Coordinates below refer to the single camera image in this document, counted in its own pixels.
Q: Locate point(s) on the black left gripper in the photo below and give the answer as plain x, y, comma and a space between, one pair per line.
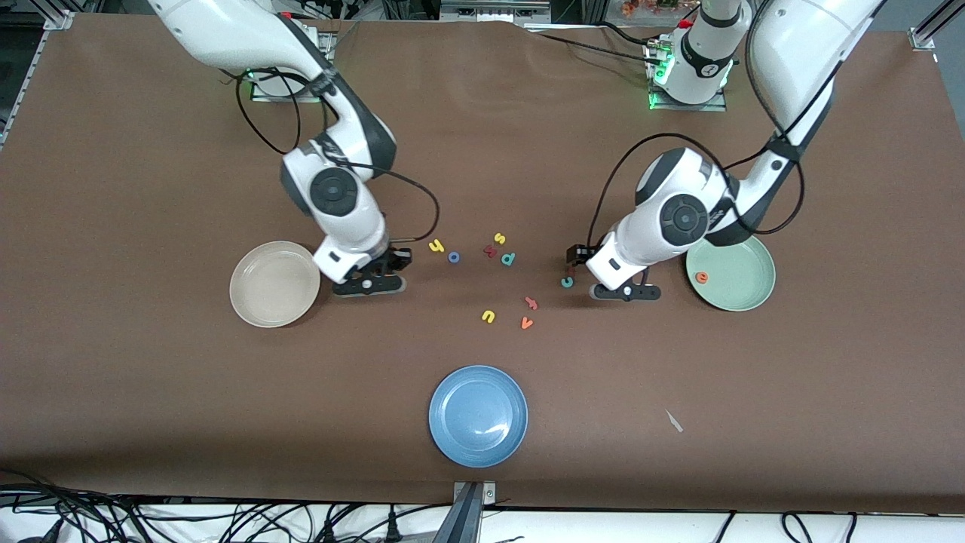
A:
581, 254

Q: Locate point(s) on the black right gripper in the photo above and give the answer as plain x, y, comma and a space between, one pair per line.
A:
395, 259

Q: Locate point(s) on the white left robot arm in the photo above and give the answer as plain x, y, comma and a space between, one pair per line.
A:
791, 45

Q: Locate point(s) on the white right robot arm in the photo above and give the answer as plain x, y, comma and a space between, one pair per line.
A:
354, 219

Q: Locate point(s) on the beige plate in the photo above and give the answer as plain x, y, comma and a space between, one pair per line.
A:
275, 286

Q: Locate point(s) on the green plate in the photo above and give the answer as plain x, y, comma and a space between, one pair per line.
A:
735, 283

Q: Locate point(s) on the blue plate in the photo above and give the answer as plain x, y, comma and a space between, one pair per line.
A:
479, 415

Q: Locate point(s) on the small grey paper scrap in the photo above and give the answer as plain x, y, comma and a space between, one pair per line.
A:
673, 421

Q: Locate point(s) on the silver power strip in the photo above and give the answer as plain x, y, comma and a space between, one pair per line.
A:
494, 10

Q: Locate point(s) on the brown table cover sheet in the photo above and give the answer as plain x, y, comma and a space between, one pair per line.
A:
151, 377

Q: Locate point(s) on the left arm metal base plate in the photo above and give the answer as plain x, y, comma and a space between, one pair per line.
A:
709, 107

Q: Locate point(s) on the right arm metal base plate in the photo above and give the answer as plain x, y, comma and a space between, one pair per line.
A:
290, 98

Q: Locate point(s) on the silver metal bracket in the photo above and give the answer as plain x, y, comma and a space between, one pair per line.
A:
490, 494

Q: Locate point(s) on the aluminium frame profile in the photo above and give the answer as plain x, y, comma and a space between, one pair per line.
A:
59, 19
923, 36

